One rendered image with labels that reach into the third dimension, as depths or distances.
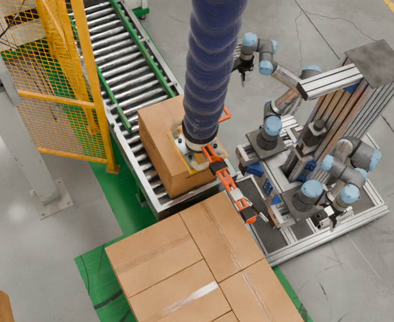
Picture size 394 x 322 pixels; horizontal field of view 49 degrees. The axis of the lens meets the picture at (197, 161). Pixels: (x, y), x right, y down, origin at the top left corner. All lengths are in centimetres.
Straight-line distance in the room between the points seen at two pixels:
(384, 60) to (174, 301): 200
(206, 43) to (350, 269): 266
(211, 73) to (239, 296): 167
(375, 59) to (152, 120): 159
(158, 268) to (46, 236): 118
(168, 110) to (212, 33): 141
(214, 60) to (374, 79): 78
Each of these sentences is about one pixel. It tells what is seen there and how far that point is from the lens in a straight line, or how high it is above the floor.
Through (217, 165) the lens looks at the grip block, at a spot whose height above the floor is 126.
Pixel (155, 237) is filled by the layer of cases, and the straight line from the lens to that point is 324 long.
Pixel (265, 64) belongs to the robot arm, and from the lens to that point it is 240.
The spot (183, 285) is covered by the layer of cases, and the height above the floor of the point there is 54.
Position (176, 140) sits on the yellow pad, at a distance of 289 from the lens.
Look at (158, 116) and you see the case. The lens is 321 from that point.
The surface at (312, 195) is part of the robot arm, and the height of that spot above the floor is 126.
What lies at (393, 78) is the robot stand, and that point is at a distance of 234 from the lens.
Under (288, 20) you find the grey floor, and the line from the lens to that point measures 545.
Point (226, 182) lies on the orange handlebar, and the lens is 264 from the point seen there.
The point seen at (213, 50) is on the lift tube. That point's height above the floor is 216.
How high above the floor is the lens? 362
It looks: 62 degrees down
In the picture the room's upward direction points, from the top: 9 degrees clockwise
